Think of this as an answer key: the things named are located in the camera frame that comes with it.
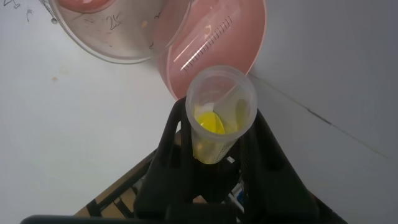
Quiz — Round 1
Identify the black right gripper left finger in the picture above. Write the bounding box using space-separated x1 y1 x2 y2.
133 96 195 219

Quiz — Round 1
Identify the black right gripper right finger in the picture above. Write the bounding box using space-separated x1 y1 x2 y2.
238 110 322 224

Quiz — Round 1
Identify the yellow pigment test tube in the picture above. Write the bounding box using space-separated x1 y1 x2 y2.
185 65 259 166

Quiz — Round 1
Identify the clear glass beaker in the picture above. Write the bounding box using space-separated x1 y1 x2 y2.
48 0 192 65

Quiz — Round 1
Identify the pink bowl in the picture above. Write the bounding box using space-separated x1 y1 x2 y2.
158 0 268 101

